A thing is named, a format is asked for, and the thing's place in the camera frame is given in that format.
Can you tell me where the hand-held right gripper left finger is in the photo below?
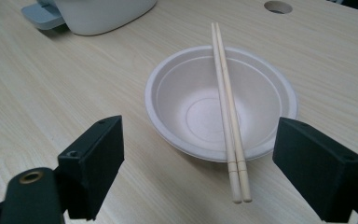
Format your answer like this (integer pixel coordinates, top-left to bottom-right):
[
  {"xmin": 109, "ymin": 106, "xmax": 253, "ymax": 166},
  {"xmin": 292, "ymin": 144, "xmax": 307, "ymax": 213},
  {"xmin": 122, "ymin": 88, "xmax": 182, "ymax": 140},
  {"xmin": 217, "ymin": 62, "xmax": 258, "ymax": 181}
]
[{"xmin": 57, "ymin": 115, "xmax": 126, "ymax": 221}]

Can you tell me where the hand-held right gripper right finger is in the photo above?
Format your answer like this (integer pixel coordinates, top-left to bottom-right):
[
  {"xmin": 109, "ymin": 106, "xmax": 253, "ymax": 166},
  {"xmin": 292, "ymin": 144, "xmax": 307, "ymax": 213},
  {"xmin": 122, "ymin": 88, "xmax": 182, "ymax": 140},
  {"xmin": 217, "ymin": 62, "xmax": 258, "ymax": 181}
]
[{"xmin": 272, "ymin": 117, "xmax": 358, "ymax": 224}]

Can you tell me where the wooden chopstick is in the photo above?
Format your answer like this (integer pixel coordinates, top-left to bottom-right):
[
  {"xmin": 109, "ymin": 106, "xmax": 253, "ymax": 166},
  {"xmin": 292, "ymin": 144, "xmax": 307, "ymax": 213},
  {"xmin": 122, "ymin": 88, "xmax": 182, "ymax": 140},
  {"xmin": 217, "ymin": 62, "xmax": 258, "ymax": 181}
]
[
  {"xmin": 214, "ymin": 21, "xmax": 253, "ymax": 203},
  {"xmin": 211, "ymin": 21, "xmax": 243, "ymax": 204}
]

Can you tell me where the white paper bowl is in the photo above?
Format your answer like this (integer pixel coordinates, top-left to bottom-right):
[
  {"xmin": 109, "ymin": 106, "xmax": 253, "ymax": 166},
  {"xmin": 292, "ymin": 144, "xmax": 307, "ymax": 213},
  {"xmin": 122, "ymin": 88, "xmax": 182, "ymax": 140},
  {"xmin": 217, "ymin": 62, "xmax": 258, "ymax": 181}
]
[{"xmin": 144, "ymin": 45, "xmax": 299, "ymax": 163}]

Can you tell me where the white pedal trash can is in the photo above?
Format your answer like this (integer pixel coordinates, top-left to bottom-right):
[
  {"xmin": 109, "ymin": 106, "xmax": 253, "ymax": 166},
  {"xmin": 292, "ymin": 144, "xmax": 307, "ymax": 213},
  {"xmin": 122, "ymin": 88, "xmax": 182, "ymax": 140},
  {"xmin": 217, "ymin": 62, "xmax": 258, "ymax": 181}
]
[{"xmin": 21, "ymin": 0, "xmax": 158, "ymax": 36}]

